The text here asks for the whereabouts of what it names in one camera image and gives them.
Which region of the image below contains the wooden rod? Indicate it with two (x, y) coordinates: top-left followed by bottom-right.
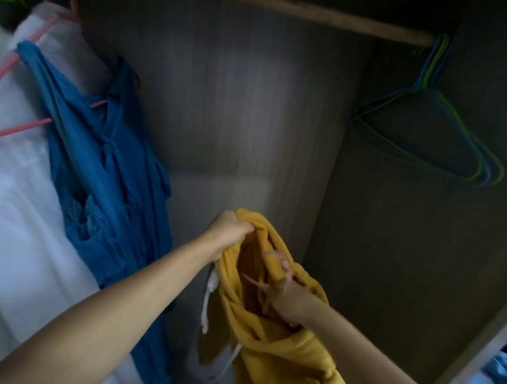
(185, 0), (437, 48)

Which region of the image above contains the teal blue sleeveless top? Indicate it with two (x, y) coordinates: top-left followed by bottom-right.
(0, 41), (188, 384)

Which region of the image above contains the grey wardrobe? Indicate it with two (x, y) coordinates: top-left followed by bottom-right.
(0, 0), (507, 384)

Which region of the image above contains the person's right hand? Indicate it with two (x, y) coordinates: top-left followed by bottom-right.
(260, 251), (321, 329)

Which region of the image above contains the person's right forearm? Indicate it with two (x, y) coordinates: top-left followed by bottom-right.
(291, 299), (442, 384)

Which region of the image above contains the colourful patterned pillow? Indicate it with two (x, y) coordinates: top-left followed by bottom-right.
(472, 350), (507, 384)

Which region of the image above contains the bunch of wire hangers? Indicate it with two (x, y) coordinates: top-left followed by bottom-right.
(346, 28), (507, 190)

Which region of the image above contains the white thin blouse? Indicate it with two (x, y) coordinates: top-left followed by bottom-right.
(0, 1), (162, 384)

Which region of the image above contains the person's left hand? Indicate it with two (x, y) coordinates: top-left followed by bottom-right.
(197, 208), (258, 268)

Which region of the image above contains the person's left forearm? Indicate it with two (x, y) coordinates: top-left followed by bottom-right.
(0, 229), (223, 384)

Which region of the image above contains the mustard yellow hoodie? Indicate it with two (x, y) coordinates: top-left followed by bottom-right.
(196, 207), (363, 384)

